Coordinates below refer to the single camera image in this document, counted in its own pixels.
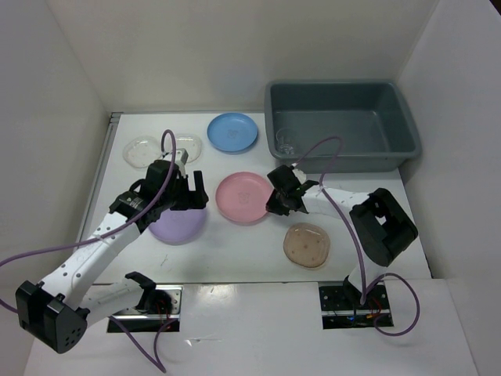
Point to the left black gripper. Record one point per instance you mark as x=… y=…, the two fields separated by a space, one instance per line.
x=192 y=199

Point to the clear square dish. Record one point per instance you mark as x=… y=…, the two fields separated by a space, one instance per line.
x=191 y=144
x=142 y=151

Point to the brown translucent square dish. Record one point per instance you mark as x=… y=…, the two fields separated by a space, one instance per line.
x=307 y=245

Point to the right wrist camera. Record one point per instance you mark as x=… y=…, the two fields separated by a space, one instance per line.
x=300 y=175

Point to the clear glass cup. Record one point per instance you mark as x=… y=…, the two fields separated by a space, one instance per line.
x=285 y=141

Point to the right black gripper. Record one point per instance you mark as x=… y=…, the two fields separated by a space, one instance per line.
x=272 y=206

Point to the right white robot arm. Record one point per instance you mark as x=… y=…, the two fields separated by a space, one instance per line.
x=379 y=227

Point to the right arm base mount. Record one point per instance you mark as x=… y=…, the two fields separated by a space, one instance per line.
x=339 y=313

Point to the purple plate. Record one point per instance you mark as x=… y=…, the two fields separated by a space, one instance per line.
x=176 y=227

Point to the aluminium table edge rail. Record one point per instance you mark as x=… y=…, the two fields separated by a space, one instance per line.
x=101 y=167

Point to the blue plate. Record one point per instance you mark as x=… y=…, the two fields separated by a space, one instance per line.
x=232 y=133

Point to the grey plastic bin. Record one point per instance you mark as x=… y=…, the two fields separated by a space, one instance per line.
x=342 y=125

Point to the pink plate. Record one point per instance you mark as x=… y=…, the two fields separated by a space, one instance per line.
x=242 y=196

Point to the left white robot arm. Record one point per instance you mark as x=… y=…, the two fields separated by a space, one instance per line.
x=59 y=309

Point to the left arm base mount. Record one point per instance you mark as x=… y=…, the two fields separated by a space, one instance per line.
x=165 y=310

